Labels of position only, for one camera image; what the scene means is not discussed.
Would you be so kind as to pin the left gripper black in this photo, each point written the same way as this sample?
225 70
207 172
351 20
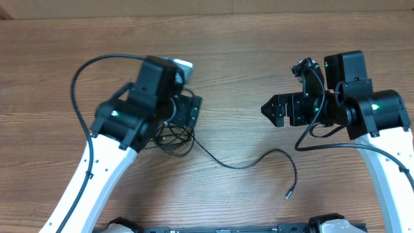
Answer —
188 110

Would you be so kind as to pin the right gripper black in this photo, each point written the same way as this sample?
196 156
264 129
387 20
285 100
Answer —
294 103

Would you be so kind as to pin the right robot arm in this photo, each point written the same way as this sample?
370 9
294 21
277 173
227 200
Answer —
340 95

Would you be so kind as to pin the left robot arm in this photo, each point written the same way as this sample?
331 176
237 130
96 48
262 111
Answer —
122 127

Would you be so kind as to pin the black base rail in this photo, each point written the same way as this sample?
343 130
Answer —
324 223

